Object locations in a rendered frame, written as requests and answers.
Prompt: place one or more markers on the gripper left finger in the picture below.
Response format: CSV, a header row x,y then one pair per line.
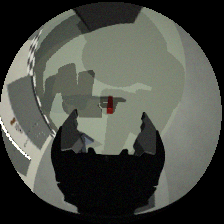
x,y
67,142

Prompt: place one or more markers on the red rectangular bar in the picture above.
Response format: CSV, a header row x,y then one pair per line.
x,y
110,105

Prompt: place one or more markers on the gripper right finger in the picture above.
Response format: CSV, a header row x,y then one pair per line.
x,y
149,145

